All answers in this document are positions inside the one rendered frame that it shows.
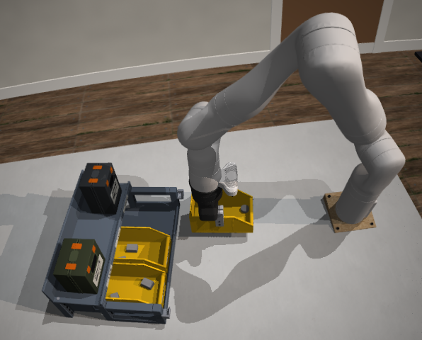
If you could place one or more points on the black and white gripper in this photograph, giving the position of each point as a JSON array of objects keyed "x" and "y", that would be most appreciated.
[{"x": 207, "y": 191}]

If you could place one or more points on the blue-grey shelf rack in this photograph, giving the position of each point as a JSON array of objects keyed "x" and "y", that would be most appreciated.
[{"x": 80, "y": 223}]

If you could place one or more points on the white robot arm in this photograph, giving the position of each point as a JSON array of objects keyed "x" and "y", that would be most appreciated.
[{"x": 326, "y": 51}]

